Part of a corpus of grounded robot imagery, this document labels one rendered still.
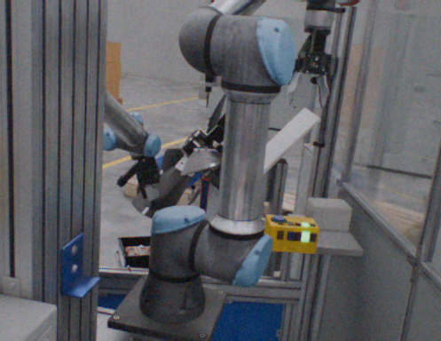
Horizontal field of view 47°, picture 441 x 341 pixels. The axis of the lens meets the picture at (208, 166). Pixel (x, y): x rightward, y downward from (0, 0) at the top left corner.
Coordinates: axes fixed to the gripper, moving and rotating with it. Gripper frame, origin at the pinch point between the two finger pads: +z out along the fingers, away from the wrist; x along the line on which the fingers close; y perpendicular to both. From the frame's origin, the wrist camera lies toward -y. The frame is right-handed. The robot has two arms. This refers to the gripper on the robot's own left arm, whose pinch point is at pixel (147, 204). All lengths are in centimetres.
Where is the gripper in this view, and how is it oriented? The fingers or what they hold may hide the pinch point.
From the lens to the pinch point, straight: 197.0
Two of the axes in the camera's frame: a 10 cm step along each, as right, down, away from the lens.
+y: 9.8, -2.1, -0.2
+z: 2.1, 9.4, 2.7
